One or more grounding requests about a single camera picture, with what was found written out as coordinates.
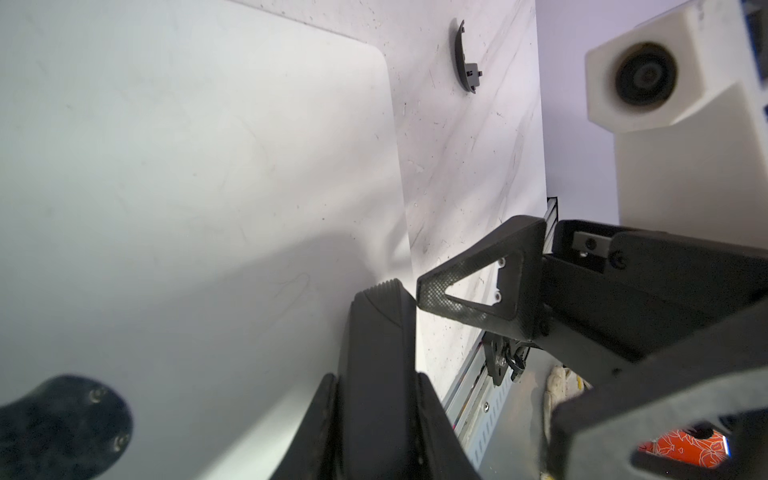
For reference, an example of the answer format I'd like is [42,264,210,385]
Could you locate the black mouse battery cover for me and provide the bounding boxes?
[454,21,483,94]

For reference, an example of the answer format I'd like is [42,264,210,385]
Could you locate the yellow white work gloves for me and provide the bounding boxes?
[542,365,591,440]

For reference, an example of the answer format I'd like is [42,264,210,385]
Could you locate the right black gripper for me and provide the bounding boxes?
[417,215,767,479]

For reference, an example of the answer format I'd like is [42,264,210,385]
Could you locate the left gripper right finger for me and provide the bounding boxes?
[269,371,481,480]

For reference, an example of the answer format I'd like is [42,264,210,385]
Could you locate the white laptop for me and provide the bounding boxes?
[1,1,412,479]

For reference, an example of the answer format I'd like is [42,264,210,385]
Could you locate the black wireless mouse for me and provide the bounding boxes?
[337,279,418,479]

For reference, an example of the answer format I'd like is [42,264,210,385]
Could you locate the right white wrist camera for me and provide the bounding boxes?
[585,1,767,248]

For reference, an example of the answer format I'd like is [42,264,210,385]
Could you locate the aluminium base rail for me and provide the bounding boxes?
[440,197,559,469]

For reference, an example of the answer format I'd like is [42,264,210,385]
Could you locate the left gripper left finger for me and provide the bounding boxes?
[1,375,134,479]

